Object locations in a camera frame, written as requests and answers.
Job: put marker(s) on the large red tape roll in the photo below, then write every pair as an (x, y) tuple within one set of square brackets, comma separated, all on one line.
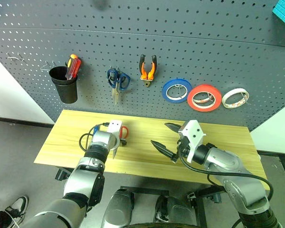
[(203, 88)]

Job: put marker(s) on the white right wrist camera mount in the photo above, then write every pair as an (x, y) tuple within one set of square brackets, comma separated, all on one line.
[(192, 133)]

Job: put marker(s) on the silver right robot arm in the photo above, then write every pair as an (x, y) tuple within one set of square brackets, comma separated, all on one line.
[(228, 161)]

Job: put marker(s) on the grey metal pegboard wall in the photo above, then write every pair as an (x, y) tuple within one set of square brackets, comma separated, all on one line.
[(145, 35)]

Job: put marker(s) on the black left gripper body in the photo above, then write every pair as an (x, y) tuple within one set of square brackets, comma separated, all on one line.
[(123, 142)]

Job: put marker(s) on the dark grey rounded shell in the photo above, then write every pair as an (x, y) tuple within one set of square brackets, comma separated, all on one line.
[(118, 209), (175, 211)]

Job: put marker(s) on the black plastic cup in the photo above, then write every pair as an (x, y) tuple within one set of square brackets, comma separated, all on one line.
[(66, 90)]

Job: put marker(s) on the dark curved rim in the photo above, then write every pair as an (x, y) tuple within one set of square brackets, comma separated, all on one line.
[(156, 225)]

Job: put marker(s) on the orange black pliers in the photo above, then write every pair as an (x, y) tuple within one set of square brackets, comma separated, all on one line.
[(144, 73)]

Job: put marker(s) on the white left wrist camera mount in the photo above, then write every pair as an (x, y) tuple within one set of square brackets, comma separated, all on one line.
[(115, 126)]

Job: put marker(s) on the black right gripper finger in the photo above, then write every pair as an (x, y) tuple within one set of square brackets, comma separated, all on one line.
[(162, 149), (173, 127)]

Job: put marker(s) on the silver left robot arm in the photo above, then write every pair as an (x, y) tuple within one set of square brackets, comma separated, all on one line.
[(85, 175)]

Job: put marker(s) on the blue tape roll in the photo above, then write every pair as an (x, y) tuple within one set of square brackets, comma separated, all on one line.
[(165, 91)]

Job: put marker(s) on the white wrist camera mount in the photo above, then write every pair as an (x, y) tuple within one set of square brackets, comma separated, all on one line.
[(115, 126), (192, 133)]

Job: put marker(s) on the black white sneaker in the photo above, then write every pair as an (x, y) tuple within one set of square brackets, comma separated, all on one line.
[(19, 206)]

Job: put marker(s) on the white tape roll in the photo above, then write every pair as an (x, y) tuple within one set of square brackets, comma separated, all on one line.
[(232, 91)]

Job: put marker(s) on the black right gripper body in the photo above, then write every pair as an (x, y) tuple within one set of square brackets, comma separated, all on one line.
[(183, 147)]

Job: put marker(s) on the black metal table frame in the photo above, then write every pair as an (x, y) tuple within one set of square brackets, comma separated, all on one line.
[(145, 191)]

